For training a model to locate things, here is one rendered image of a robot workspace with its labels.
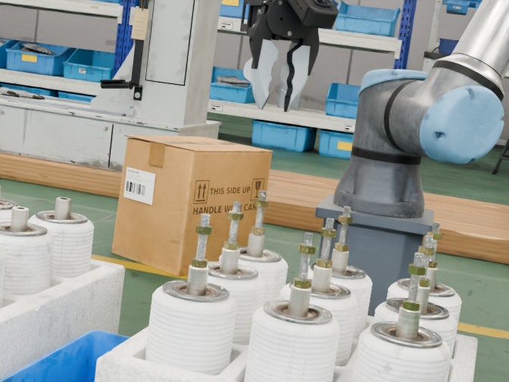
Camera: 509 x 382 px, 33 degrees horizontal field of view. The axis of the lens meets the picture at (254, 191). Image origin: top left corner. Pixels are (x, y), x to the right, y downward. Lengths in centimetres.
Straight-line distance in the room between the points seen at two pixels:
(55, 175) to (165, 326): 217
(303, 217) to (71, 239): 165
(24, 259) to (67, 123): 200
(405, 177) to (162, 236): 82
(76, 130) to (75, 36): 699
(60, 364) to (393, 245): 55
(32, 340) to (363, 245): 55
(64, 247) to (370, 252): 48
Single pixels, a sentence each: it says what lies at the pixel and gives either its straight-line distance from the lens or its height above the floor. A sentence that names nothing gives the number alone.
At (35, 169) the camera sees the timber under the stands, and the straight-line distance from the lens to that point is 311.
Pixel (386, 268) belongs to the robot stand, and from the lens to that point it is 140.
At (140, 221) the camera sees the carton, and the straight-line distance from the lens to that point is 212.
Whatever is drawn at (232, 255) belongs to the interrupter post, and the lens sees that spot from 107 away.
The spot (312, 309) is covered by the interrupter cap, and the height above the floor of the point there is 25.
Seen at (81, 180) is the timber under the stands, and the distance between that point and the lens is 304.
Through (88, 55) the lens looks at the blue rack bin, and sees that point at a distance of 645.
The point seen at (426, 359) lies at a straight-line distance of 89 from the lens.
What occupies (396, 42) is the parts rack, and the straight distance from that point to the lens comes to 548.
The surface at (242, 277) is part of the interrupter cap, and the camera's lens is 105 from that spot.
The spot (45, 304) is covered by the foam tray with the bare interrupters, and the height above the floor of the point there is 18.
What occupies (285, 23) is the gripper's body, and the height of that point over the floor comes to 57.
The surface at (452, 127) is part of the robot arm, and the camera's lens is 127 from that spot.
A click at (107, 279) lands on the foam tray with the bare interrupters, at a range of 130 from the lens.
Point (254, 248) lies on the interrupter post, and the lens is 118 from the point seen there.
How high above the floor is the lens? 51
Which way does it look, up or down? 8 degrees down
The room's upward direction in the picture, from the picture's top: 8 degrees clockwise
